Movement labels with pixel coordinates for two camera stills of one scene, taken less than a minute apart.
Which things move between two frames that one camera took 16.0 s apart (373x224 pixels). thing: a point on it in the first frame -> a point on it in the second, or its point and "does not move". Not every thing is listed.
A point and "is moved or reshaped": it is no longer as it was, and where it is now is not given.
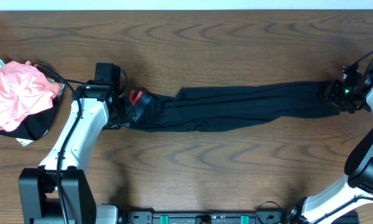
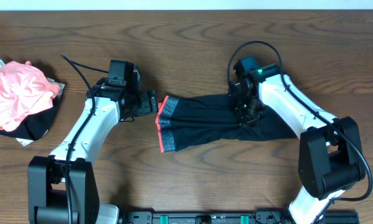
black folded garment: x=33 y=127 does not move
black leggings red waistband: x=200 y=109 is moved or reshaped
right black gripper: x=331 y=92 -> x=244 y=121
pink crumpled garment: x=15 y=90 does not move
